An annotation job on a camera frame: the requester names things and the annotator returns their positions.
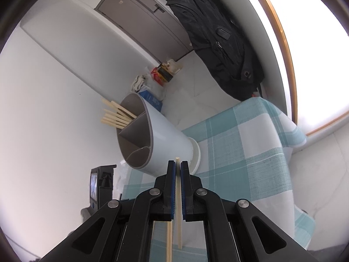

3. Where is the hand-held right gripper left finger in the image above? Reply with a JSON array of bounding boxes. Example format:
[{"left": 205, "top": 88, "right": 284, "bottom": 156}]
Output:
[{"left": 39, "top": 160, "right": 176, "bottom": 262}]

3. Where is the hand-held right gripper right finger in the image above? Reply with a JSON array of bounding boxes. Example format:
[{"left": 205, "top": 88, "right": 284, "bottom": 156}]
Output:
[{"left": 180, "top": 160, "right": 319, "bottom": 262}]

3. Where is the light wooden chopstick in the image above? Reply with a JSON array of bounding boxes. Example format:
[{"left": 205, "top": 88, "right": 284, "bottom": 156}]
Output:
[
  {"left": 176, "top": 157, "right": 183, "bottom": 250},
  {"left": 166, "top": 221, "right": 173, "bottom": 262}
]

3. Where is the white utensil holder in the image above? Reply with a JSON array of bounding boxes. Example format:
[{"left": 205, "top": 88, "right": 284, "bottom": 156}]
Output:
[{"left": 116, "top": 93, "right": 202, "bottom": 177}]

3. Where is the bundle of wooden chopsticks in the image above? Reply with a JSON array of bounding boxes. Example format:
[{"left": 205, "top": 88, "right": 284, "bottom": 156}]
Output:
[{"left": 101, "top": 98, "right": 138, "bottom": 129}]

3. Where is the teal checkered tablecloth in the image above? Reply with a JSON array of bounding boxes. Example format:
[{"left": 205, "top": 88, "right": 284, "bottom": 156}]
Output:
[{"left": 120, "top": 97, "right": 317, "bottom": 252}]

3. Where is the blue cardboard box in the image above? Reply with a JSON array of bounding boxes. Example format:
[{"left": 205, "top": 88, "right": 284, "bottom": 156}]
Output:
[{"left": 139, "top": 87, "right": 164, "bottom": 112}]

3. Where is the beige cloth pile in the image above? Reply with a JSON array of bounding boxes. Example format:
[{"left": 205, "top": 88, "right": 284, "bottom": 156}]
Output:
[{"left": 129, "top": 74, "right": 149, "bottom": 93}]

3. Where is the translucent white bin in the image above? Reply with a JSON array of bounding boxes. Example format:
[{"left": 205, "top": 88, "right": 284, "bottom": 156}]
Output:
[{"left": 144, "top": 74, "right": 167, "bottom": 101}]

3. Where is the red bag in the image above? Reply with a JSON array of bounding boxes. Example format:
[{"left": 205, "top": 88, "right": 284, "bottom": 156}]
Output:
[{"left": 151, "top": 67, "right": 167, "bottom": 84}]

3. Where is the black and yellow box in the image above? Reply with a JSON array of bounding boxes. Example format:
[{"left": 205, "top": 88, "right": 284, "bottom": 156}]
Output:
[{"left": 159, "top": 64, "right": 175, "bottom": 82}]

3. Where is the beige plastic bag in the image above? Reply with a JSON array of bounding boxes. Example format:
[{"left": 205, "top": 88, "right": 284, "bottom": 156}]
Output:
[{"left": 164, "top": 59, "right": 184, "bottom": 74}]

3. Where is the black backpack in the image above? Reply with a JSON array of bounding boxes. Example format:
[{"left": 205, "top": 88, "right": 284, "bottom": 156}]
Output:
[{"left": 166, "top": 0, "right": 265, "bottom": 101}]

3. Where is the grey door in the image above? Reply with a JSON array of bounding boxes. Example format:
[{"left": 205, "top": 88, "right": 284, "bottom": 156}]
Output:
[{"left": 94, "top": 0, "right": 195, "bottom": 62}]

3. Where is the wooden window frame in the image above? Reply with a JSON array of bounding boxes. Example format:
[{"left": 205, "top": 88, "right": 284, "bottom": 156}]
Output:
[{"left": 243, "top": 0, "right": 349, "bottom": 137}]

